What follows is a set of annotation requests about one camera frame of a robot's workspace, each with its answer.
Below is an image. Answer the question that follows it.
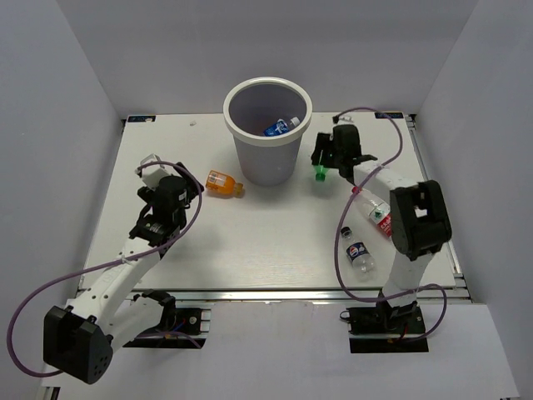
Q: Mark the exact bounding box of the green plastic bottle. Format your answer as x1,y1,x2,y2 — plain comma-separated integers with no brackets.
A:
313,164,329,182

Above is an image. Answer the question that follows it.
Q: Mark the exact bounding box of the blue label water bottle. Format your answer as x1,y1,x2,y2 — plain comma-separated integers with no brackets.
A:
263,117,301,138

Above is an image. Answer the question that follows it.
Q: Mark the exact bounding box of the orange juice bottle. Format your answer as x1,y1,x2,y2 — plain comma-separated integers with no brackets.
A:
206,170,244,197

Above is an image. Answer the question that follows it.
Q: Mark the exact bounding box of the red cap water bottle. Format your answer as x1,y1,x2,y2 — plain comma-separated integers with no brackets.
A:
352,187,392,239

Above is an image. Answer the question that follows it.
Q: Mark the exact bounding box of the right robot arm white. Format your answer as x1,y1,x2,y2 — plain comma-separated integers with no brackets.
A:
311,124,452,333

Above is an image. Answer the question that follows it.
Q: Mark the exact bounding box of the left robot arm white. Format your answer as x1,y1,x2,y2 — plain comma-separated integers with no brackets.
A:
43,173,203,384

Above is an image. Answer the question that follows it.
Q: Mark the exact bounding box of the white plastic bin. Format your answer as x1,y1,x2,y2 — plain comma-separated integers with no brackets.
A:
222,77,313,187

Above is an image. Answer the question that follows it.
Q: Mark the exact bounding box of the right blue corner label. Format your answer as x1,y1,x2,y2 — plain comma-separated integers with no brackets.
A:
374,112,404,119

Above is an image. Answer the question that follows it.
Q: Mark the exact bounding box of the blue corner label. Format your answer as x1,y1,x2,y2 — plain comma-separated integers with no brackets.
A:
127,115,156,123
374,112,404,119

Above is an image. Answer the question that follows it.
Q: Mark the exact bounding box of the left blue corner label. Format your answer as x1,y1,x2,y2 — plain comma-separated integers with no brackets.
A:
127,115,156,123

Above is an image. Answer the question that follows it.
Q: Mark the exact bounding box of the pepsi bottle black cap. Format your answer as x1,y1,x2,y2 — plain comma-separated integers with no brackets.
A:
341,227,376,282

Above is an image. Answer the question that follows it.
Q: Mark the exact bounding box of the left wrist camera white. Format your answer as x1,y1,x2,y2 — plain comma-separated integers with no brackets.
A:
135,153,171,190

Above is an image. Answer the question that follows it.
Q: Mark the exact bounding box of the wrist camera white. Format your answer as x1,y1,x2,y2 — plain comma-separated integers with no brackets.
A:
332,115,354,125
135,153,171,190

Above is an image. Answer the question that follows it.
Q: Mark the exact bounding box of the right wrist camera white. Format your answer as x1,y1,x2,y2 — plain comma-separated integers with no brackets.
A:
332,115,354,125

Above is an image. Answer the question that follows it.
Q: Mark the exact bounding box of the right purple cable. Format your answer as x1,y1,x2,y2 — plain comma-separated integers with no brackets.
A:
332,107,449,343

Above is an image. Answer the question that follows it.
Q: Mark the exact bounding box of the purple cable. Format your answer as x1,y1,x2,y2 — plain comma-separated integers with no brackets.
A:
332,107,449,343
5,160,205,378

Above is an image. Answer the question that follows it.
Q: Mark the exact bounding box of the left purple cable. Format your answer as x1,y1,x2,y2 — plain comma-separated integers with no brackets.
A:
5,160,205,378

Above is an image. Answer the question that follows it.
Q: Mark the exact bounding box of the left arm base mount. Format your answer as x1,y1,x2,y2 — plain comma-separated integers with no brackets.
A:
124,301,212,349

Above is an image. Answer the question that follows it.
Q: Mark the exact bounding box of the aluminium front rail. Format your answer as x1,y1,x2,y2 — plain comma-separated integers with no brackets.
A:
171,288,471,302

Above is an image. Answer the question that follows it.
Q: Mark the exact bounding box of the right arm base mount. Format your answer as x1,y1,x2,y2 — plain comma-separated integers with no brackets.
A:
339,306,429,354

